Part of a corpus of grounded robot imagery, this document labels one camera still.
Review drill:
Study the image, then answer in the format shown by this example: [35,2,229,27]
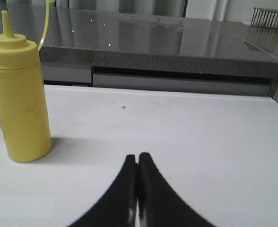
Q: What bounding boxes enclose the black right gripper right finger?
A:
[138,152,214,227]

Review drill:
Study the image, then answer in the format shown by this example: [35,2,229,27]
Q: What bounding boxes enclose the grey stone countertop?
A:
[6,6,278,100]

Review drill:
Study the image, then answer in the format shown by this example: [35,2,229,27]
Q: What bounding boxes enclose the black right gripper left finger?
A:
[70,155,138,227]

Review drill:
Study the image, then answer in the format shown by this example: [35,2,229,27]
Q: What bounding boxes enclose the yellow squeeze bottle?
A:
[0,0,52,163]

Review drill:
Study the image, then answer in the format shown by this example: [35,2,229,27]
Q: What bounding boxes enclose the metal wire rack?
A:
[250,7,278,29]

